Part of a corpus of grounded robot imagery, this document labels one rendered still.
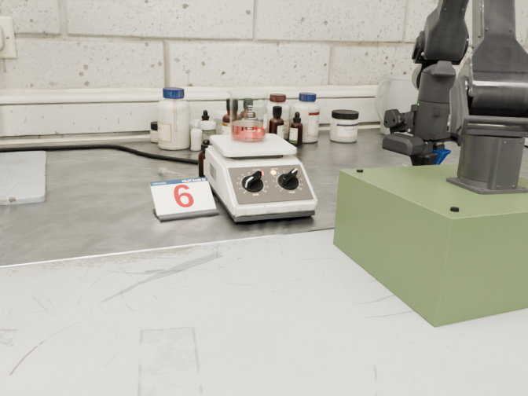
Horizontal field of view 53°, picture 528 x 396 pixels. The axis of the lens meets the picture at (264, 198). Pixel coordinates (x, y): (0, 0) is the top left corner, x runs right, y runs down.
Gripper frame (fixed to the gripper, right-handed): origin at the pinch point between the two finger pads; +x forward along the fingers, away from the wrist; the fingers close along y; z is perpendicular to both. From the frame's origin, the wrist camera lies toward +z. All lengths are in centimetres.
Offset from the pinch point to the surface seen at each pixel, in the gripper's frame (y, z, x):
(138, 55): 23, 65, -13
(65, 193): 54, 30, 5
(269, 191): 33.3, 3.6, 0.0
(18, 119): 50, 69, 0
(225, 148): 35.0, 12.4, -4.6
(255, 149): 31.3, 9.6, -4.7
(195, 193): 40.1, 12.8, 2.0
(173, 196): 43.4, 13.7, 2.1
